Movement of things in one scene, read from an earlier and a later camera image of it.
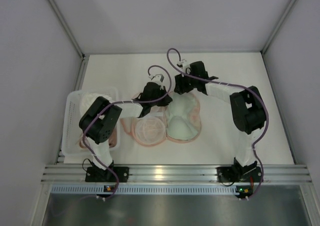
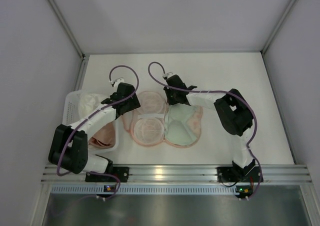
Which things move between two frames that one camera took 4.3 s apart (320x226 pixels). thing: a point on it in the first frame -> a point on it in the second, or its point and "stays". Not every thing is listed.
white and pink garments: x=86 y=100 stays
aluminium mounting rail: x=176 y=174 stays
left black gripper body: x=155 y=100 -> x=131 y=104
